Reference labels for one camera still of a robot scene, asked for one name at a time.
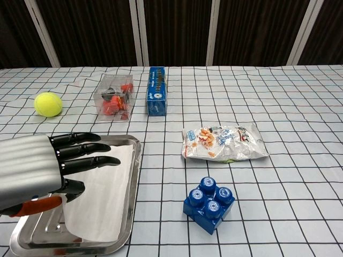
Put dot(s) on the dark folding screen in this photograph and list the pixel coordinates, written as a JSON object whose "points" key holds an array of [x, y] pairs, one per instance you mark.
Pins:
{"points": [[174, 29]]}

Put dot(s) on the white snack bag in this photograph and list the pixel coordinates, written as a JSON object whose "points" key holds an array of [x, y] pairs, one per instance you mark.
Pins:
{"points": [[225, 144]]}

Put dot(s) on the yellow tennis ball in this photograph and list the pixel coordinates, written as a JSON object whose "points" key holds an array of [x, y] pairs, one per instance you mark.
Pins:
{"points": [[48, 104]]}

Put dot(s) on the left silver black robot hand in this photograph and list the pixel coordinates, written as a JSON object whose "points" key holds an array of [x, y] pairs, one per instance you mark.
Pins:
{"points": [[29, 166]]}

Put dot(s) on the blue building block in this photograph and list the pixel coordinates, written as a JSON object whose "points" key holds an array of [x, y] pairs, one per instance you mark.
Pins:
{"points": [[210, 204]]}

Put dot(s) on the clear box with red toys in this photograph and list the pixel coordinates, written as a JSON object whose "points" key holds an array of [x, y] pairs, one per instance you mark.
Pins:
{"points": [[115, 99]]}

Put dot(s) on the stainless steel tray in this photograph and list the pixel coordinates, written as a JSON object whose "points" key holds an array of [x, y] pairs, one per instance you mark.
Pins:
{"points": [[128, 192]]}

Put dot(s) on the blue cling film box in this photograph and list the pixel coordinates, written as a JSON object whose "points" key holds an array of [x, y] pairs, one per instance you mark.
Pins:
{"points": [[157, 91]]}

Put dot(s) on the checkered tablecloth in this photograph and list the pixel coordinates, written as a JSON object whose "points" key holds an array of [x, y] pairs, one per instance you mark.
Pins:
{"points": [[241, 107]]}

